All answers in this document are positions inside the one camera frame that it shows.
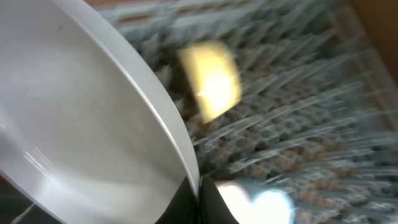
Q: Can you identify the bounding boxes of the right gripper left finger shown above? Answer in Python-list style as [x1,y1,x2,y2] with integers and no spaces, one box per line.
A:
[155,177,197,224]

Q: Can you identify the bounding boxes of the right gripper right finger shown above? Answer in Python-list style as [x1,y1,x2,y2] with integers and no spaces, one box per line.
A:
[198,176,238,224]

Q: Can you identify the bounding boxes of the grey dishwasher rack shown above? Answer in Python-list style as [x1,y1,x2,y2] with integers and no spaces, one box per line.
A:
[95,0,397,223]

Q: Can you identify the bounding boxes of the light blue cup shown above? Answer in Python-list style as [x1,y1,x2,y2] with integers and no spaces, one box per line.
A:
[251,189,295,224]

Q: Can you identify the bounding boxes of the grey plate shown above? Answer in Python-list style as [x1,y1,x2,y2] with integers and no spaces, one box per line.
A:
[1,0,200,223]

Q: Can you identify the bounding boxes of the yellow bowl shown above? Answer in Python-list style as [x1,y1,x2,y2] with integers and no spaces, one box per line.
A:
[178,41,243,123]

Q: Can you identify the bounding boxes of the pink cup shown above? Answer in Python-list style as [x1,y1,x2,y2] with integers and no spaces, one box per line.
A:
[215,180,258,224]

